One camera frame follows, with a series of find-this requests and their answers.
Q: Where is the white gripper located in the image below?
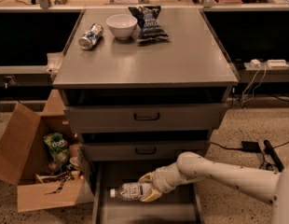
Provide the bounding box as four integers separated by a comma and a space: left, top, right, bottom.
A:
139, 163, 186, 203

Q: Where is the clear plastic water bottle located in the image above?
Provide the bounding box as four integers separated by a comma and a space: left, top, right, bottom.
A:
110, 182, 151, 202

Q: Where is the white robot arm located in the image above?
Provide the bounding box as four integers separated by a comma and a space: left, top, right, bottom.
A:
139, 152, 289, 224

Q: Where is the grey open bottom drawer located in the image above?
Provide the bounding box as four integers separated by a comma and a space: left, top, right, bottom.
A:
92, 160, 205, 224

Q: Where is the grey middle drawer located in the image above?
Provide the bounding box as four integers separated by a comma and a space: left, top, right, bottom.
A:
80, 140, 210, 161

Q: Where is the grey drawer cabinet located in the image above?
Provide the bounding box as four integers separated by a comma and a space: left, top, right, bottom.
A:
52, 7, 240, 224

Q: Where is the grey top drawer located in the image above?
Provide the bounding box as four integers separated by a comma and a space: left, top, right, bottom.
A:
64, 104, 227, 133

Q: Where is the green snack pouch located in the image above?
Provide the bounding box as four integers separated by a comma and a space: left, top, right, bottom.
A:
43, 133, 69, 164

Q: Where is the black power adapter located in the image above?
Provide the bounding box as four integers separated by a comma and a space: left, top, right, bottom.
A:
241, 141, 261, 153

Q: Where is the brown cardboard box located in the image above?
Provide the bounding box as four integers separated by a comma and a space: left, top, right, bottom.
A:
0, 90, 93, 212

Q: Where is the black floor bar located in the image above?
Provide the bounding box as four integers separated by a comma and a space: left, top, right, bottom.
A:
264, 140, 284, 172

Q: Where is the silver blue soda can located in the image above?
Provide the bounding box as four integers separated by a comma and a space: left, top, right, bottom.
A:
78, 23, 103, 50

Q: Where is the white power strip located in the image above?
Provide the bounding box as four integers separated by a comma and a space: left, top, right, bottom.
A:
249, 59, 289, 69

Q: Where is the white ceramic bowl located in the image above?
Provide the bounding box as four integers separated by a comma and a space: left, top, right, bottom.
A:
106, 14, 137, 40

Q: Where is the dark blue chip bag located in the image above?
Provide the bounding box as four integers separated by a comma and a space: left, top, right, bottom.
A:
129, 6, 169, 43

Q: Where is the black middle drawer handle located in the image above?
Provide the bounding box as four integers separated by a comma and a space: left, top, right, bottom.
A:
135, 147, 157, 155

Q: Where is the black drawer handle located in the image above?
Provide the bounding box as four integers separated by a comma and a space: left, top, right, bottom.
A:
133, 113, 160, 121
135, 147, 157, 155

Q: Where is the black top drawer handle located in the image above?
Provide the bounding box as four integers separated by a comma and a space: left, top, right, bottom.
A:
133, 113, 160, 121

